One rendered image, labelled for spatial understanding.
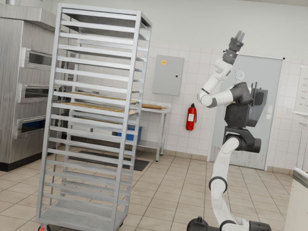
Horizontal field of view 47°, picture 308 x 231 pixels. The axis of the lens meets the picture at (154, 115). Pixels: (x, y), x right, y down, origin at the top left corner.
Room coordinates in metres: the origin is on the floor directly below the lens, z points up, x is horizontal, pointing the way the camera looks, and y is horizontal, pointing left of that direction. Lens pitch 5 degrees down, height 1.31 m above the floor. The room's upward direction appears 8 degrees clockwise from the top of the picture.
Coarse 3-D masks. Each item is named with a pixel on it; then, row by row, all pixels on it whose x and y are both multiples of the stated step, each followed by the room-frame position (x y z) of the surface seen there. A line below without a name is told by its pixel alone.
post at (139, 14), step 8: (136, 24) 2.62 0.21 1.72; (136, 32) 2.62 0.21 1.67; (136, 40) 2.62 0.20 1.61; (136, 48) 2.62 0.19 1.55; (128, 80) 2.63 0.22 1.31; (128, 88) 2.62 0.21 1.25; (128, 96) 2.62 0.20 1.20; (128, 104) 2.62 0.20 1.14; (128, 112) 2.63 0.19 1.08; (120, 152) 2.62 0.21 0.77; (120, 160) 2.62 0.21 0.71; (120, 168) 2.62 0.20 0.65; (120, 176) 2.62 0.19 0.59; (112, 208) 2.63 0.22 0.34; (112, 216) 2.62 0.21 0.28; (112, 224) 2.62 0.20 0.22
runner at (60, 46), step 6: (60, 48) 2.74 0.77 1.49; (66, 48) 2.74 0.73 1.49; (72, 48) 2.73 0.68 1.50; (78, 48) 2.72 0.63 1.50; (84, 48) 2.71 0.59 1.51; (90, 48) 2.71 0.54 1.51; (108, 54) 2.68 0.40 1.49; (114, 54) 2.68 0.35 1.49; (120, 54) 2.67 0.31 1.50; (126, 54) 2.66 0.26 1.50
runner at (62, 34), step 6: (60, 36) 2.74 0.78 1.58; (66, 36) 2.74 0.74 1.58; (72, 36) 2.73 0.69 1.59; (78, 36) 2.72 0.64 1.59; (84, 36) 2.72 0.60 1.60; (90, 36) 2.71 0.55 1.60; (108, 42) 2.71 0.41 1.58; (114, 42) 2.68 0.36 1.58; (120, 42) 2.67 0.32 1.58; (126, 42) 2.66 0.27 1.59; (132, 42) 2.66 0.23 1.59
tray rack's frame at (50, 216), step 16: (144, 16) 2.76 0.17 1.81; (64, 80) 2.96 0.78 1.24; (48, 96) 2.72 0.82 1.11; (48, 112) 2.72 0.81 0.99; (48, 128) 2.72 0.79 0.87; (80, 208) 3.04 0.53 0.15; (96, 208) 3.09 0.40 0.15; (48, 224) 2.69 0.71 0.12; (64, 224) 2.68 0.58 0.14; (80, 224) 2.70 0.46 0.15; (96, 224) 2.74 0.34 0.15
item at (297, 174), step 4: (296, 168) 2.24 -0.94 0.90; (296, 172) 2.21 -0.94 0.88; (300, 172) 2.15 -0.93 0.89; (304, 172) 2.14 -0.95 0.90; (292, 176) 2.26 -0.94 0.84; (296, 176) 2.20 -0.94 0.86; (300, 176) 2.14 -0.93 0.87; (304, 176) 2.09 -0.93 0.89; (300, 180) 2.13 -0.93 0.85; (304, 180) 2.08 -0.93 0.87; (304, 184) 2.07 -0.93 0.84
